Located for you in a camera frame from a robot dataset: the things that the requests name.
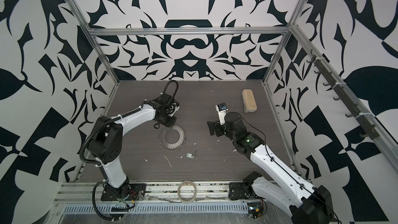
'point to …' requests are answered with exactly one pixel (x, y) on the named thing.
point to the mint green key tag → (189, 155)
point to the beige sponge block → (250, 102)
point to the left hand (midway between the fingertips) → (173, 120)
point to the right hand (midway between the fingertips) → (216, 118)
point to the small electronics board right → (255, 209)
